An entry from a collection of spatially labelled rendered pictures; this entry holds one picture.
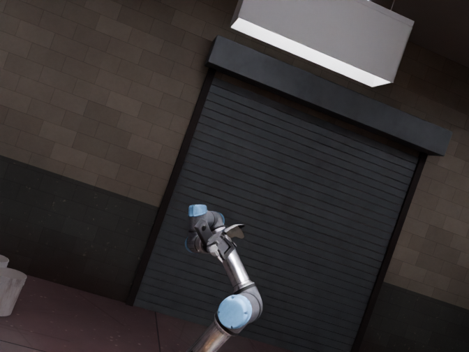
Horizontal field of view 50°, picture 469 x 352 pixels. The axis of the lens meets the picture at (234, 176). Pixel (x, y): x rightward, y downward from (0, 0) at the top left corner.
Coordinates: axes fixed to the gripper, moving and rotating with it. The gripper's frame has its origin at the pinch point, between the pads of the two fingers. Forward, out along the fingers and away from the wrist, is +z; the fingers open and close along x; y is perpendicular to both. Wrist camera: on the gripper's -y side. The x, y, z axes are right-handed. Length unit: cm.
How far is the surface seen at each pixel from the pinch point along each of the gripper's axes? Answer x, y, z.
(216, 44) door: -286, -41, -346
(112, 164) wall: -126, -11, -442
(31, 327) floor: 63, 41, -352
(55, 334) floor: 54, 61, -344
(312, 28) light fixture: -207, -12, -124
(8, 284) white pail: 50, -1, -354
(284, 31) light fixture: -191, -24, -131
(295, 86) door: -324, 58, -324
